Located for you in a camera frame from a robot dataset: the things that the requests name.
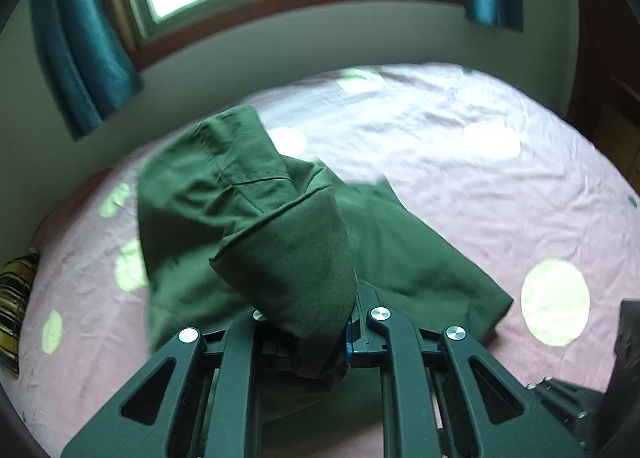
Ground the pink dotted bed sheet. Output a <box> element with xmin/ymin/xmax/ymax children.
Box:
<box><xmin>0</xmin><ymin>63</ymin><xmax>640</xmax><ymax>458</ymax></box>

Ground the green zip jacket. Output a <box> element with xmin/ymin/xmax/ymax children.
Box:
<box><xmin>136</xmin><ymin>106</ymin><xmax>515</xmax><ymax>426</ymax></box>

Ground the dark wooden furniture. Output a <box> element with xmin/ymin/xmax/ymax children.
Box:
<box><xmin>567</xmin><ymin>0</ymin><xmax>640</xmax><ymax>179</ymax></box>

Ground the yellow black striped pillow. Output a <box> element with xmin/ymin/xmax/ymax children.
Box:
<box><xmin>0</xmin><ymin>251</ymin><xmax>41</xmax><ymax>379</ymax></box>

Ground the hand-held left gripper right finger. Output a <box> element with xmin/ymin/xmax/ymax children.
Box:
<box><xmin>344</xmin><ymin>285</ymin><xmax>587</xmax><ymax>458</ymax></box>

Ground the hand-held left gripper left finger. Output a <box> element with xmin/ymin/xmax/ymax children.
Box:
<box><xmin>60</xmin><ymin>311</ymin><xmax>281</xmax><ymax>458</ymax></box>

